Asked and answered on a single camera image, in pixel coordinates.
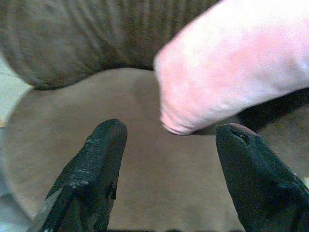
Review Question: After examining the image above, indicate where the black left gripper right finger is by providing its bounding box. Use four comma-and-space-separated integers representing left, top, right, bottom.
215, 123, 309, 232

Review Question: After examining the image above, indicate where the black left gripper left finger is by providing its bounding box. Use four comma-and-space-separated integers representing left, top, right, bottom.
40, 118, 128, 232

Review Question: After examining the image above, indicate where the pink pillow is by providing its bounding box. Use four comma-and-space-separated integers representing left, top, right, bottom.
153, 0, 309, 136

